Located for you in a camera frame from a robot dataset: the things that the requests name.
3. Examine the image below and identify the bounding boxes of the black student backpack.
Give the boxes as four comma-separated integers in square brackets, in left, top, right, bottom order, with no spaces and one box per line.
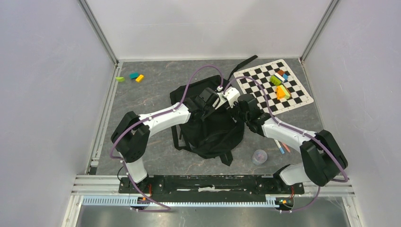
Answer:
[170,75,244,166]

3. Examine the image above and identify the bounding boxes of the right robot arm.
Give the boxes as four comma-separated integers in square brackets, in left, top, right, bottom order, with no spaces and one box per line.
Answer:
[223,92,348,193]

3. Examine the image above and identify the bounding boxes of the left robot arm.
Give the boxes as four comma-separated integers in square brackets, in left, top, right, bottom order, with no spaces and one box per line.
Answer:
[110,86,236,193]

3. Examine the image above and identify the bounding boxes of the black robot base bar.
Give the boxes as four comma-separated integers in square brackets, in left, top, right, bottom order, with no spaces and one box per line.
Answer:
[117,174,305,203]

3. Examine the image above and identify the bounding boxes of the orange green block stack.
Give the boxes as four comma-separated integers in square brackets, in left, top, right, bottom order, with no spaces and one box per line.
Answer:
[276,85,292,100]

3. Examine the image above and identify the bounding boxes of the green white block stack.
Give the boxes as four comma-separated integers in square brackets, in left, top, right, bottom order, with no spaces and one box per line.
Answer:
[270,74,285,87]

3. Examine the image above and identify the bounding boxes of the blue white pen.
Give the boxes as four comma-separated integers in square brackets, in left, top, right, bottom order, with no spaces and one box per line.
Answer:
[274,140,285,154]

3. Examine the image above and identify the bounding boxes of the brown blue block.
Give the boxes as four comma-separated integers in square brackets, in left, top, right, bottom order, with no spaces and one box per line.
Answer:
[277,70,288,80]

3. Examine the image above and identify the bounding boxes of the black white chessboard mat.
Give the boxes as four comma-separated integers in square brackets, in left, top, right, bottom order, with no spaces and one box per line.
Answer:
[234,59,314,115]

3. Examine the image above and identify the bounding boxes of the yellow toy block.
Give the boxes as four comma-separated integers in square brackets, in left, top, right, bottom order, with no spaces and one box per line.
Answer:
[135,74,144,83]

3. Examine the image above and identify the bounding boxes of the teal toy block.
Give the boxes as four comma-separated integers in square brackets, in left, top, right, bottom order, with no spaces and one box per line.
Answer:
[129,72,139,79]

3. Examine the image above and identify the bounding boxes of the green half-round block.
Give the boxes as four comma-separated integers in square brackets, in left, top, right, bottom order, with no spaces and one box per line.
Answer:
[115,77,125,82]

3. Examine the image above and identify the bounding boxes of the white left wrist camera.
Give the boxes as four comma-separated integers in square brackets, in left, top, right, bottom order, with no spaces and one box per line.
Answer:
[213,91,227,110]

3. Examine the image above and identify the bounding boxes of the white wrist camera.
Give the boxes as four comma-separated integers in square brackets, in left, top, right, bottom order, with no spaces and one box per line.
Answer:
[213,91,227,110]
[223,87,240,108]

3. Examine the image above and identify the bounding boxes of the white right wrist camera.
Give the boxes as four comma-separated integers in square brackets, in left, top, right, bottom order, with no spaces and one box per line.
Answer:
[223,87,240,108]

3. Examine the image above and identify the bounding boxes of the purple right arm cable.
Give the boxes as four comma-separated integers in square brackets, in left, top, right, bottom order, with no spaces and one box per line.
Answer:
[223,76,349,213]

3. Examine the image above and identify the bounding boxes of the aluminium frame rail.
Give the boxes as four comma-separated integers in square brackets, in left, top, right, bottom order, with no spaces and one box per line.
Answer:
[61,0,122,227]

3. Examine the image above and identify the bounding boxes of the white slotted cable duct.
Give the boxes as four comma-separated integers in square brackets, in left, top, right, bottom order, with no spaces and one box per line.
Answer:
[82,194,283,208]

